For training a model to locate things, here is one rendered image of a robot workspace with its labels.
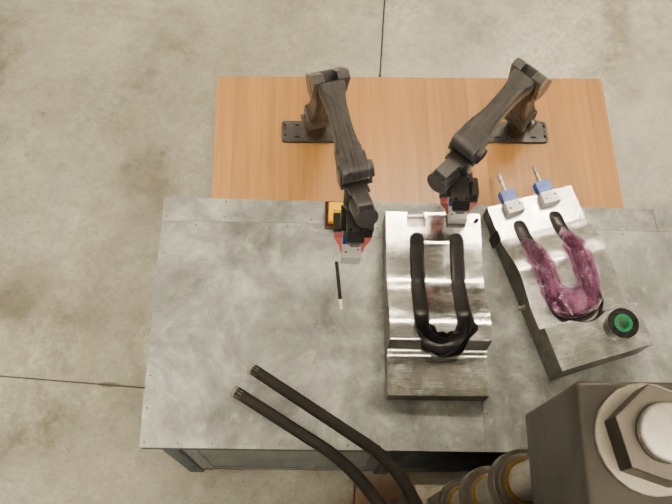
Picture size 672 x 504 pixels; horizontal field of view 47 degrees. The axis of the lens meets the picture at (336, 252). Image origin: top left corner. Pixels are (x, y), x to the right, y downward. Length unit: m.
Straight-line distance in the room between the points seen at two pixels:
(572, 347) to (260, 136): 1.07
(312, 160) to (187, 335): 0.63
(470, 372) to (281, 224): 0.66
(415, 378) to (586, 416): 1.18
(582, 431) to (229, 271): 1.44
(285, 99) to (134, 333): 1.11
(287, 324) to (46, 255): 1.34
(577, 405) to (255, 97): 1.73
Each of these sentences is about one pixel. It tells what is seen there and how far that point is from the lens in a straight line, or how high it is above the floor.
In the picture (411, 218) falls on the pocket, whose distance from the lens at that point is 2.14.
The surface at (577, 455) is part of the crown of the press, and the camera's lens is 0.86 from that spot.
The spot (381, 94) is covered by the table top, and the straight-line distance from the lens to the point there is 2.40.
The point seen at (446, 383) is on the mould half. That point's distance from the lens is 2.01.
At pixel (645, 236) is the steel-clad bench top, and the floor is 0.80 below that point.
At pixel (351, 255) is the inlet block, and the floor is 0.96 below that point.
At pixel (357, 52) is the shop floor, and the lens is 3.48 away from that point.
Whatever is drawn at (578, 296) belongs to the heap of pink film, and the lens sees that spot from 2.12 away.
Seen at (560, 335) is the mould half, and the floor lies 0.91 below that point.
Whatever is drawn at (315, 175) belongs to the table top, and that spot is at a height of 0.80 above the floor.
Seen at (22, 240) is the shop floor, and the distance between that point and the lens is 3.21.
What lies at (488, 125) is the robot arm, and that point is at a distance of 1.90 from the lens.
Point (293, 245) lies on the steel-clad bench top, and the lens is 2.15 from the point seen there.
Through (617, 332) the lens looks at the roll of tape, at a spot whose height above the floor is 0.94.
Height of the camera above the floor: 2.79
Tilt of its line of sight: 68 degrees down
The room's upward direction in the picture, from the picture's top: 6 degrees clockwise
